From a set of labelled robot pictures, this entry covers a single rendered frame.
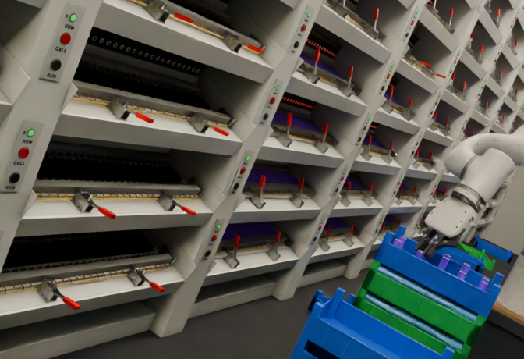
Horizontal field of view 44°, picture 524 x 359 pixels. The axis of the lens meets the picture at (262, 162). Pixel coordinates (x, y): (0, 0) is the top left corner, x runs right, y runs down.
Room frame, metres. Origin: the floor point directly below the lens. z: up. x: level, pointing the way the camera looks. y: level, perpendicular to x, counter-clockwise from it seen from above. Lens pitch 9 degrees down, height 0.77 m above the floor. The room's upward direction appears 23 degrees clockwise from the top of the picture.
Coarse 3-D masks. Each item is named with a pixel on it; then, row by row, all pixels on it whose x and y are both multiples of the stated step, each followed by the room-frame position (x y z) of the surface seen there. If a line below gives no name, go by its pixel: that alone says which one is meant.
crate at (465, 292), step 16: (384, 240) 1.62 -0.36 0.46; (384, 256) 1.62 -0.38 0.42; (400, 256) 1.61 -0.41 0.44; (432, 256) 1.77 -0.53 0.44; (400, 272) 1.60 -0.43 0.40; (416, 272) 1.59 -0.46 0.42; (432, 272) 1.58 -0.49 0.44; (448, 272) 1.75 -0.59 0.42; (432, 288) 1.57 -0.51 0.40; (448, 288) 1.56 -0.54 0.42; (464, 288) 1.55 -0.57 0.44; (496, 288) 1.53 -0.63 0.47; (464, 304) 1.54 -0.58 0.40; (480, 304) 1.53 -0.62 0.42
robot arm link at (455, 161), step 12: (516, 132) 1.80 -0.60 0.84; (468, 144) 1.74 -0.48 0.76; (480, 144) 1.77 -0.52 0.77; (492, 144) 1.77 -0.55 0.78; (504, 144) 1.77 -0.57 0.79; (516, 144) 1.76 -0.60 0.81; (456, 156) 1.72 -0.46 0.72; (468, 156) 1.71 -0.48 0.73; (516, 156) 1.76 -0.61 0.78; (456, 168) 1.71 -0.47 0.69
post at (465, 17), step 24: (456, 0) 2.87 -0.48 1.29; (480, 0) 2.84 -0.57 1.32; (456, 24) 2.85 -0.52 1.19; (432, 48) 2.88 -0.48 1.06; (456, 48) 2.83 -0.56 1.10; (408, 96) 2.88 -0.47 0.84; (432, 96) 2.84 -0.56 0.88; (408, 144) 2.84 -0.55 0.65; (384, 192) 2.84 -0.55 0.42; (360, 216) 2.87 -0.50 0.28; (384, 216) 2.91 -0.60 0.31; (360, 264) 2.88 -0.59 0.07
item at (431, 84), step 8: (408, 48) 2.29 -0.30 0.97; (416, 56) 2.90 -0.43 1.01; (400, 64) 2.33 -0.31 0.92; (408, 64) 2.38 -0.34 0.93; (432, 64) 2.86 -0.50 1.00; (400, 72) 2.38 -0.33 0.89; (408, 72) 2.44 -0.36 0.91; (416, 72) 2.50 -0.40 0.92; (440, 72) 2.84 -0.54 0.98; (416, 80) 2.57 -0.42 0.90; (424, 80) 2.64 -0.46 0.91; (432, 80) 2.71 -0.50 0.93; (440, 80) 2.83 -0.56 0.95; (424, 88) 2.71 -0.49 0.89; (432, 88) 2.78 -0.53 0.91
